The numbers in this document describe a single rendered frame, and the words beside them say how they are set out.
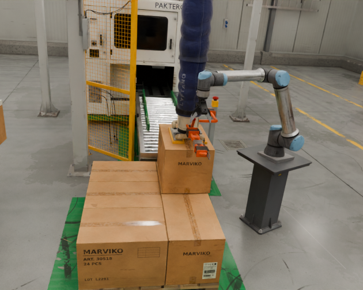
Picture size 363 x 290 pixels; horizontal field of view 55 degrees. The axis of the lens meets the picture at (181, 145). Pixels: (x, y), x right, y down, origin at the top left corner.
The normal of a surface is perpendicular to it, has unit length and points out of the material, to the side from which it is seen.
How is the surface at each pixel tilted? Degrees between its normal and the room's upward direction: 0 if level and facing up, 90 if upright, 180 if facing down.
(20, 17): 90
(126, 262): 90
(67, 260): 0
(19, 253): 0
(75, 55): 90
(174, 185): 90
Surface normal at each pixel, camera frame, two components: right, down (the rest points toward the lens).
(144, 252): 0.14, 0.40
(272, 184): 0.54, 0.37
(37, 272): 0.07, -0.91
